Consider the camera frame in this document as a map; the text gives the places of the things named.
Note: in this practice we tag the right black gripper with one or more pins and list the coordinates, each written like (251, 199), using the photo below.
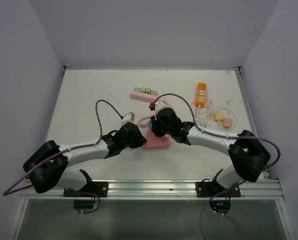
(154, 127)

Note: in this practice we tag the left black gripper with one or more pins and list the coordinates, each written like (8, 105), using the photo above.
(140, 140)

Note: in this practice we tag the blue plug adapter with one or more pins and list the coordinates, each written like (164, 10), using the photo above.
(150, 124)

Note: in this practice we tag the pink triangular socket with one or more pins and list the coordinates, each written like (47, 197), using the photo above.
(154, 142)

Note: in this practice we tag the brown cube plug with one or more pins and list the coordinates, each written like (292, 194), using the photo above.
(153, 92)

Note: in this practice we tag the green cube plug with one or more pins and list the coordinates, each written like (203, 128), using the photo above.
(148, 91)

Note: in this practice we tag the long pink power strip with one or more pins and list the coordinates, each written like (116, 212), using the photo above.
(139, 96)

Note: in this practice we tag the orange power strip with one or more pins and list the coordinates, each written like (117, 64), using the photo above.
(200, 94)

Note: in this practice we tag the yellow charger plug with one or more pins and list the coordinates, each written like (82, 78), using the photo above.
(218, 117)

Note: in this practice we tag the pink charger plug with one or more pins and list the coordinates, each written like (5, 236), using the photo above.
(227, 123)

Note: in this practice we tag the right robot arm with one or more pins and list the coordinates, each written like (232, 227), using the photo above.
(248, 156)

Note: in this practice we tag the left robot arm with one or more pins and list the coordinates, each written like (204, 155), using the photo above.
(49, 166)

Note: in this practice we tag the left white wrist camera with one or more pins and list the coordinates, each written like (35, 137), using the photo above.
(128, 118)

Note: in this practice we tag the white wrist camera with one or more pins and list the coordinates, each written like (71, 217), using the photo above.
(128, 118)
(157, 106)

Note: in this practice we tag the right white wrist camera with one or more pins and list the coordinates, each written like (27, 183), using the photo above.
(157, 106)

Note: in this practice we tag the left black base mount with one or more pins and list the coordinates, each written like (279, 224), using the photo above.
(89, 188)

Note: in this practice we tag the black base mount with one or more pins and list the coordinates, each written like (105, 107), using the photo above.
(208, 188)
(89, 188)

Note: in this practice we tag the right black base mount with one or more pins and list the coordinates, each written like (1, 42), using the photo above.
(208, 188)

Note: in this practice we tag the right side rail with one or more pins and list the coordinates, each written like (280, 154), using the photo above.
(246, 121)

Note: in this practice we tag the aluminium front rail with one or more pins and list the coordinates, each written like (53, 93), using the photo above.
(183, 190)

